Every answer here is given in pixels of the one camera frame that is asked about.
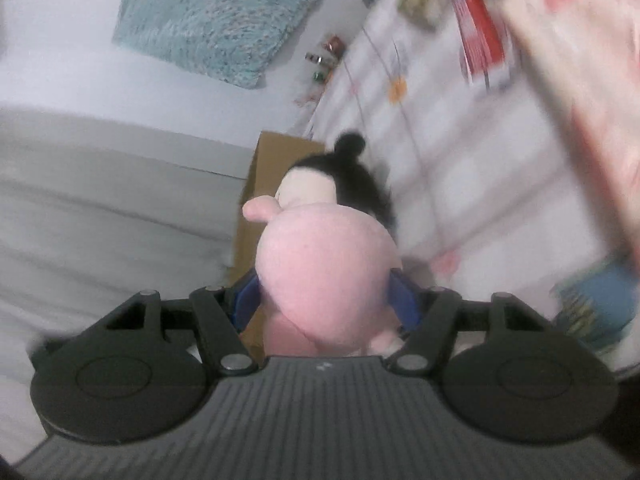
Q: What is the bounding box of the grey curtain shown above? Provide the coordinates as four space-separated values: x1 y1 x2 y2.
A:
0 105 256 356

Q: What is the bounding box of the red white paper pack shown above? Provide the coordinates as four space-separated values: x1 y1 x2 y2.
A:
450 0 513 86

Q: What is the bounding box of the checked printed bed sheet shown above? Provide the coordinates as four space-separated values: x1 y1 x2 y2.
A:
300 0 640 356

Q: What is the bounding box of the teal floral cloth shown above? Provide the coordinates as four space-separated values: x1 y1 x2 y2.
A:
112 0 351 88

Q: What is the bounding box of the black-haired plush doll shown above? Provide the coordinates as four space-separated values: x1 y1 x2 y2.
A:
241 132 406 358

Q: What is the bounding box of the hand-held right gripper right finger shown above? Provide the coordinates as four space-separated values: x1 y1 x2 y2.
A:
382 266 546 377

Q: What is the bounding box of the cardboard box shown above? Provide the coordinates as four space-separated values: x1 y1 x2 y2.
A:
227 131 326 361

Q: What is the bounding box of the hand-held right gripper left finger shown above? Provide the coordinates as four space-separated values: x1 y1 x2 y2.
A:
102 267 263 376

